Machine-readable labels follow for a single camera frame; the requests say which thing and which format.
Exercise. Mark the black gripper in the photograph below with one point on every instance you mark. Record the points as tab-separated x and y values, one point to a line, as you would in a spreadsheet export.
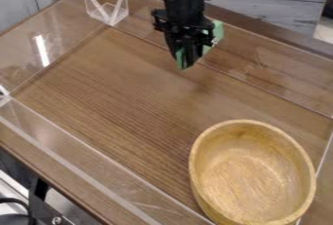
181	20

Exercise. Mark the green rectangular block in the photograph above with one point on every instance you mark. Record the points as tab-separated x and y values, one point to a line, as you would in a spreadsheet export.
217	32

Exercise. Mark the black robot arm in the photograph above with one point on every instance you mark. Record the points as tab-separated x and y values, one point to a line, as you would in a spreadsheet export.
189	31

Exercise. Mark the brown wooden bowl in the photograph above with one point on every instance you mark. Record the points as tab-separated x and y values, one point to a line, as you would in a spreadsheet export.
252	174

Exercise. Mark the black table leg bracket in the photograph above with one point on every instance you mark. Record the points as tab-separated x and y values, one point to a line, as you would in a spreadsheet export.
43	213

